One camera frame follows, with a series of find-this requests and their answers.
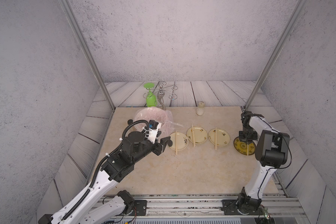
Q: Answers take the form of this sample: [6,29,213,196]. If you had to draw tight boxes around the right aluminium frame post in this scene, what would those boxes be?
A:
[242,0,308,111]

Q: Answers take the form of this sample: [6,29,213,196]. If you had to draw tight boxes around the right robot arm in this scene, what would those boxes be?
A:
[236,111,291,215]

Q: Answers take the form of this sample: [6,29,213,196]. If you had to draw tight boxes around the yellow plate brown rim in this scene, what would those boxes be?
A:
[233,137,256,155]

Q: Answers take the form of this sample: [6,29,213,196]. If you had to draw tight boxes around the chrome cup holder stand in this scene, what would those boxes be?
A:
[143,82,178,110]

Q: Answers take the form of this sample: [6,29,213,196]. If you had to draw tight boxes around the aluminium frame post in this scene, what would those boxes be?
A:
[58,0,116,111]
[242,0,308,111]

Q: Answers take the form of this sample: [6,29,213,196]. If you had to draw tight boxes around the cream plate with dark patch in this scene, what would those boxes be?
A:
[170,132,189,152]

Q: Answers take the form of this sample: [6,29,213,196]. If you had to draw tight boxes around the white shaker bottle beige cap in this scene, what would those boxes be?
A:
[196,101,205,116]

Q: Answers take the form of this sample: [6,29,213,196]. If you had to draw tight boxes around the cream plate with characters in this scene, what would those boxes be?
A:
[186,127,208,144]
[208,128,231,147]

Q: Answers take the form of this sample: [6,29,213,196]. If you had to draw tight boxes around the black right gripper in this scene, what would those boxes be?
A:
[238,126,257,144]

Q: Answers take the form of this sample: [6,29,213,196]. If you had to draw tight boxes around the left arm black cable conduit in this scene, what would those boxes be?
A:
[121,119,152,139]

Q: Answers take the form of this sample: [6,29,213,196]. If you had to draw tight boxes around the left aluminium frame post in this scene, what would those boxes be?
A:
[58,0,116,111]

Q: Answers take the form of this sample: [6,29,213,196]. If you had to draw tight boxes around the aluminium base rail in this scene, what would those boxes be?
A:
[132,194,309,224]

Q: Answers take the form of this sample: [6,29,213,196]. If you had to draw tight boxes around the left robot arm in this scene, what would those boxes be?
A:
[38,130,173,224]

